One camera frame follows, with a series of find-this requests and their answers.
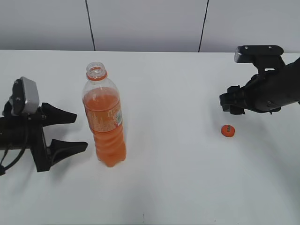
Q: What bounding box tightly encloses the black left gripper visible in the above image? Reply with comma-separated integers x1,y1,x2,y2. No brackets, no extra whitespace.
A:
0,102,88,173

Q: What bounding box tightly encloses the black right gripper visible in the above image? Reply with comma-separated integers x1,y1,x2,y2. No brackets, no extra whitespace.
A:
219,59,300,115

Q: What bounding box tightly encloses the orange bottle cap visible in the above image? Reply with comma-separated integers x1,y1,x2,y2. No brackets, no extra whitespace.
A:
221,124,235,137

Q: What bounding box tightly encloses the orange soda plastic bottle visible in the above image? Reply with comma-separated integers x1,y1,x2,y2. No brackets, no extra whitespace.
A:
82,62,126,167

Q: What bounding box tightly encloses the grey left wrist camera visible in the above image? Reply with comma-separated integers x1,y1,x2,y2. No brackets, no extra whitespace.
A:
8,76,40,116

